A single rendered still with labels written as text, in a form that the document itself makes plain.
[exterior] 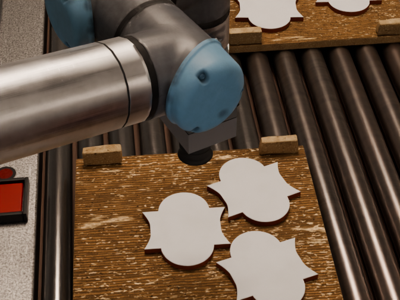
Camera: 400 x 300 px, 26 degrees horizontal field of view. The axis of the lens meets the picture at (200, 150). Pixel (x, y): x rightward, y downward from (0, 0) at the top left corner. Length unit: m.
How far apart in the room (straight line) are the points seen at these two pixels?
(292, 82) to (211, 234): 0.40
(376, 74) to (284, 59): 0.16
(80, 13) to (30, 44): 0.81
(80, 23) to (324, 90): 0.75
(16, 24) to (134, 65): 0.97
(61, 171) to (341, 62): 0.53
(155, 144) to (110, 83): 0.68
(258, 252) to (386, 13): 0.64
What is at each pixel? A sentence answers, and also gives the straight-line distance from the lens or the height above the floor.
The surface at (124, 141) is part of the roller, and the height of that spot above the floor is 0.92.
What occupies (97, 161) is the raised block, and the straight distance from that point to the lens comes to 1.31.
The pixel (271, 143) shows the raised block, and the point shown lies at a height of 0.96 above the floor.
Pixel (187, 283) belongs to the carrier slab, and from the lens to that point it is 1.15.
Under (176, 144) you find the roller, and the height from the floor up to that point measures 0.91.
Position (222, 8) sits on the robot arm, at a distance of 0.90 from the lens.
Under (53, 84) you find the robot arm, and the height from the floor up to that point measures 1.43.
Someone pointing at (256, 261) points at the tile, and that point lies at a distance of 1.17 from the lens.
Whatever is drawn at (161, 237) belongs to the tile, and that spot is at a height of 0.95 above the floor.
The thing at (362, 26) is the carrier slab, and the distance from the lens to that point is 1.62.
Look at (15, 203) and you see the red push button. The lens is 1.29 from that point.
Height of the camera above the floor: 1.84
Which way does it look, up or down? 43 degrees down
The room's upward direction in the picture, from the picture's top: straight up
